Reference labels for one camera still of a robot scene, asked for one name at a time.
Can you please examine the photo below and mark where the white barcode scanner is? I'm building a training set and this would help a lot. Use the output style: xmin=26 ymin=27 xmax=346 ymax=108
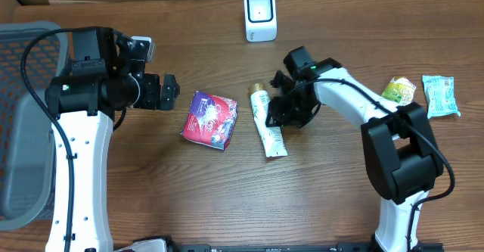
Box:
xmin=244 ymin=0 xmax=278 ymax=42

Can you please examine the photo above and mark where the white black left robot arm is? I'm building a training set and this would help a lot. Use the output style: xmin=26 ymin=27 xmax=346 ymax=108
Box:
xmin=45 ymin=27 xmax=180 ymax=251

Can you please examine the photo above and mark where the purple red snack packet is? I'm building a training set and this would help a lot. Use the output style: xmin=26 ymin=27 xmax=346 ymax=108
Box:
xmin=181 ymin=91 xmax=238 ymax=151

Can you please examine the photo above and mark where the green juice carton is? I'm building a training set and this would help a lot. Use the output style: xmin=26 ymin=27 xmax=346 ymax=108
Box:
xmin=381 ymin=76 xmax=417 ymax=106

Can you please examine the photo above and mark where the teal white snack packet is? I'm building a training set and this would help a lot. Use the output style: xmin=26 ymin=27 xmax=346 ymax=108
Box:
xmin=422 ymin=75 xmax=461 ymax=119

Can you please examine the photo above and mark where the white tube gold cap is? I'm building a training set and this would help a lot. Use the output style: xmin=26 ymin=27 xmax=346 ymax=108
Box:
xmin=248 ymin=83 xmax=287 ymax=157

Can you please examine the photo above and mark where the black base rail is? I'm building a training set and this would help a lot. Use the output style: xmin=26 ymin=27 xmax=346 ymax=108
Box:
xmin=113 ymin=240 xmax=444 ymax=252

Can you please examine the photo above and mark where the grey plastic shopping basket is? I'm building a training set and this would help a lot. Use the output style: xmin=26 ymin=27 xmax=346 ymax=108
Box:
xmin=1 ymin=21 xmax=58 ymax=231

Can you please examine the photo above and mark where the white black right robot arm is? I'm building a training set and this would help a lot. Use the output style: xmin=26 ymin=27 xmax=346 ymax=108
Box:
xmin=265 ymin=47 xmax=444 ymax=251

